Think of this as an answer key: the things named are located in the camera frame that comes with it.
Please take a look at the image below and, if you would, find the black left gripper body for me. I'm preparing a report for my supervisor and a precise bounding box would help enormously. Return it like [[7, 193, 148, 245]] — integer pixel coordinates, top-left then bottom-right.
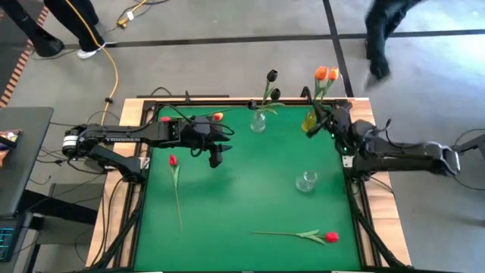
[[177, 115, 227, 170]]

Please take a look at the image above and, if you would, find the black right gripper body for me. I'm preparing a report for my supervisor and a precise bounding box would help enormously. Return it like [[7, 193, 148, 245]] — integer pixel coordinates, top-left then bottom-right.
[[326, 102, 354, 153]]

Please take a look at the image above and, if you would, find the red artificial tulip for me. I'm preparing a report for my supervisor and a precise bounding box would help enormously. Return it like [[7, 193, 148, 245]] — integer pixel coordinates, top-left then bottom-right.
[[252, 228, 340, 246], [168, 154, 183, 232], [160, 108, 230, 124]]

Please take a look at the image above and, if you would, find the yellow glass vase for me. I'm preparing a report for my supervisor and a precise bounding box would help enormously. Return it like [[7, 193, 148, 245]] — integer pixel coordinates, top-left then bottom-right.
[[301, 109, 318, 133]]

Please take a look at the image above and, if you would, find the slim clear ribbed glass vase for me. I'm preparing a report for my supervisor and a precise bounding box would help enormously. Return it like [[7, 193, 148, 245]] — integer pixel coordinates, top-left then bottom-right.
[[249, 109, 267, 134]]

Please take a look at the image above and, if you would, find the wide clear cut-glass vase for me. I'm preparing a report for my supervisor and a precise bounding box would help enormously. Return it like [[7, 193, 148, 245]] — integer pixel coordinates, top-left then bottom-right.
[[295, 169, 318, 193]]

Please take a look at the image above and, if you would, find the green table mat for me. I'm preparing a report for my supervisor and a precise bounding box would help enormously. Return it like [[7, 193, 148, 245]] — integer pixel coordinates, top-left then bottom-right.
[[133, 104, 363, 272]]

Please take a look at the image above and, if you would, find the person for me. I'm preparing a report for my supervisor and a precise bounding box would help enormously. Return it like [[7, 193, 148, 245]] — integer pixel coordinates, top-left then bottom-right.
[[363, 0, 421, 91], [0, 0, 107, 60]]

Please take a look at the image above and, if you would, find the black chair base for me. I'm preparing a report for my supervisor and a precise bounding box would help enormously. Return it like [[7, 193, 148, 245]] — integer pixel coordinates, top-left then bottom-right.
[[452, 128, 485, 177]]

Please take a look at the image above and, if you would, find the dark grey desk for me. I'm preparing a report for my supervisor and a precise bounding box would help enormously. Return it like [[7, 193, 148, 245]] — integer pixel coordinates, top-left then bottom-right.
[[0, 106, 55, 217]]

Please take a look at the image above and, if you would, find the colourful snack bag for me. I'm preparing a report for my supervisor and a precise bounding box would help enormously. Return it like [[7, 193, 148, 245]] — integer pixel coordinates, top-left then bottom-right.
[[0, 129, 23, 168]]

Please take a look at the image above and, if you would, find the black mat with striped edge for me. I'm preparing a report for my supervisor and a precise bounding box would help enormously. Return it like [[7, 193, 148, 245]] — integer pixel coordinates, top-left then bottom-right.
[[0, 5, 52, 109]]

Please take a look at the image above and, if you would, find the black aluminium table frame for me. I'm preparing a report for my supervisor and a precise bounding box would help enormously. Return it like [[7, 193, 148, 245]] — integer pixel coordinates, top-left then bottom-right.
[[89, 89, 418, 273]]

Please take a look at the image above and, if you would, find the thick yellow hanging cable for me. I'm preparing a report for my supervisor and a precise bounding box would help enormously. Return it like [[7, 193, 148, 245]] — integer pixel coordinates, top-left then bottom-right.
[[64, 0, 120, 151]]

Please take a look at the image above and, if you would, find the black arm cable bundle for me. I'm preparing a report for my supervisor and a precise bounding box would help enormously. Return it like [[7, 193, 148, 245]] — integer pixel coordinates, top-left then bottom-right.
[[350, 181, 405, 271], [90, 181, 147, 271]]

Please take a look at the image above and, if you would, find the thin yellow cable with plug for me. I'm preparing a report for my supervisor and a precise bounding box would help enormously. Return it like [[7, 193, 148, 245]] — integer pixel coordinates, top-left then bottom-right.
[[116, 0, 149, 30]]

